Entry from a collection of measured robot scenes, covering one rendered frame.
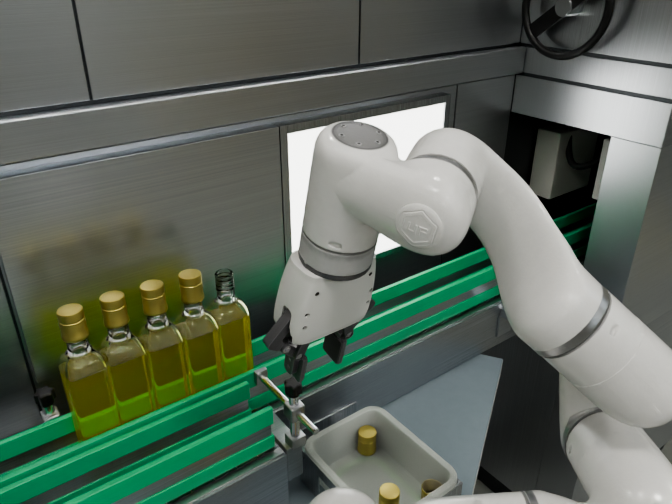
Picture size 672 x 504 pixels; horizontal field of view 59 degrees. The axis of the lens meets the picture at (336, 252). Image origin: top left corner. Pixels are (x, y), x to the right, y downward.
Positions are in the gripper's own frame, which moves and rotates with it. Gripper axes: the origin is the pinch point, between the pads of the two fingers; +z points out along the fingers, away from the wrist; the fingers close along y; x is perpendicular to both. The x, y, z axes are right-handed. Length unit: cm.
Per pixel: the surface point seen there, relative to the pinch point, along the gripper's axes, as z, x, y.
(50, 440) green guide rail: 32.2, -25.8, 26.1
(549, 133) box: 11, -40, -102
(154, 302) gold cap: 11.0, -26.3, 8.8
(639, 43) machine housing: -20, -23, -90
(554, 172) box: 20, -34, -102
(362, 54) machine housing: -11, -50, -43
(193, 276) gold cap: 9.1, -27.0, 2.3
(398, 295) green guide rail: 32, -26, -44
